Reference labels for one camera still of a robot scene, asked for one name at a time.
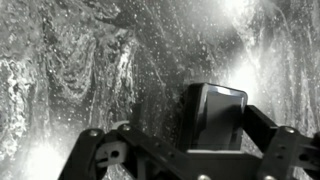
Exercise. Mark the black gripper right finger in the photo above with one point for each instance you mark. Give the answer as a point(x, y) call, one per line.
point(286, 153)

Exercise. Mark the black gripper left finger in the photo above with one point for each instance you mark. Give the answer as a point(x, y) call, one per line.
point(133, 153)

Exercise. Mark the black rectangular block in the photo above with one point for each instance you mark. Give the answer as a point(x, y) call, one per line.
point(216, 120)

